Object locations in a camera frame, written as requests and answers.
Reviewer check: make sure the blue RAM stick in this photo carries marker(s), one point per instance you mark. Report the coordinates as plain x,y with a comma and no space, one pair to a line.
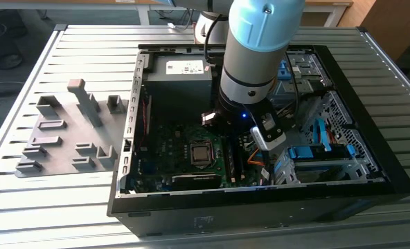
230,160

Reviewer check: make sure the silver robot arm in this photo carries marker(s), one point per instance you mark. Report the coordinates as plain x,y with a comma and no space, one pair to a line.
257,64

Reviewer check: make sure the silver CPU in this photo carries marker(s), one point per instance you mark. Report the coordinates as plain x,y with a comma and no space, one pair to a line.
201,153

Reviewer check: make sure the CPU socket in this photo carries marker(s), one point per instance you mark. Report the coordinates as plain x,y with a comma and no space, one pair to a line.
191,155

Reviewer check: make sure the grey power supply unit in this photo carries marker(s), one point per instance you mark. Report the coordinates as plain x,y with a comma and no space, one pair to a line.
170,90

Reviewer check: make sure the green motherboard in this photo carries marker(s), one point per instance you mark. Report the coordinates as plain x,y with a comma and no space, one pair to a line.
170,155

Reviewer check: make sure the blue disk carrier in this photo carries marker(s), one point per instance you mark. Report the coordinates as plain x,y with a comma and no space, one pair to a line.
284,72

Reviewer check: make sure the hard disk in blue carrier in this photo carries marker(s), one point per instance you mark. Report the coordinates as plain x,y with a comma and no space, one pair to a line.
305,152

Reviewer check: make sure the black graphics card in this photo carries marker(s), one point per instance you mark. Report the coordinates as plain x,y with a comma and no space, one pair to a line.
194,182

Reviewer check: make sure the grey metal drive cage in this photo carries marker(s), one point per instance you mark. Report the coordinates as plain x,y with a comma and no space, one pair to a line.
313,70
330,164

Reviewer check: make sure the black PC case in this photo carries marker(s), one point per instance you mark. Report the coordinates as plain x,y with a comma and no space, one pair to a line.
226,212

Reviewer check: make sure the grey parts rack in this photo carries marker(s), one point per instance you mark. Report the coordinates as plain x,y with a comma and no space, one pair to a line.
74,122

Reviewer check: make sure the wooden desk white legs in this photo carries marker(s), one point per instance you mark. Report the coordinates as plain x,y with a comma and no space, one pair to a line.
143,15

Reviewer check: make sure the wooden cabinet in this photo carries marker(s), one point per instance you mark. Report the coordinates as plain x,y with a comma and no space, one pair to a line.
396,23

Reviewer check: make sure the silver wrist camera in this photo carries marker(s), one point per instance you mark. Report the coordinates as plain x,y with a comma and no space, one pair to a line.
261,142

